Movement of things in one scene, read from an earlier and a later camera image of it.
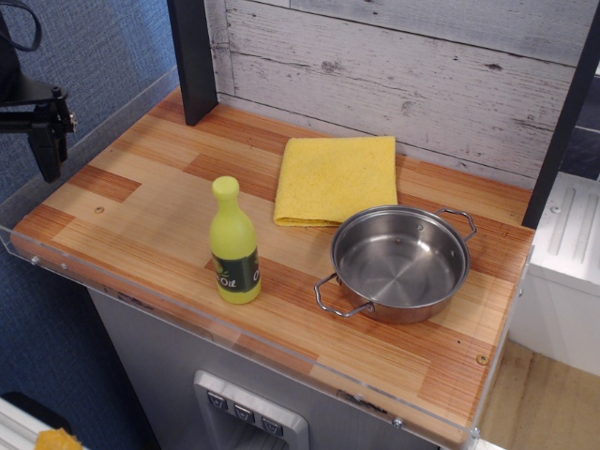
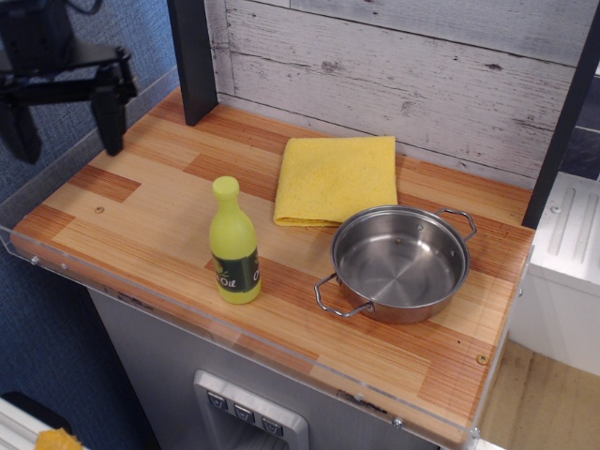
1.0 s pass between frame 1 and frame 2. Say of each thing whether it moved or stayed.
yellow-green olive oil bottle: stayed
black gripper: moved
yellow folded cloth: stayed
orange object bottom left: stayed
